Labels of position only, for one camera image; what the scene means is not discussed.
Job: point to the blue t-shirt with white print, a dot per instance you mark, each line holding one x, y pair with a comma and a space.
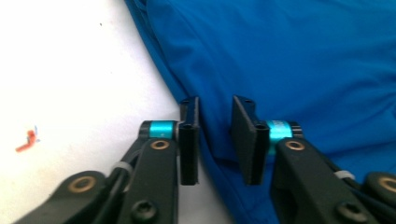
280, 46

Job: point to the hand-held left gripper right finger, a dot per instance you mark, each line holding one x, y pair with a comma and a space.
299, 174

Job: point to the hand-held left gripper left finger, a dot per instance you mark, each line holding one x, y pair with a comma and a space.
158, 174

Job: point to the white table mat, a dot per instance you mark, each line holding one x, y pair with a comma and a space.
62, 62

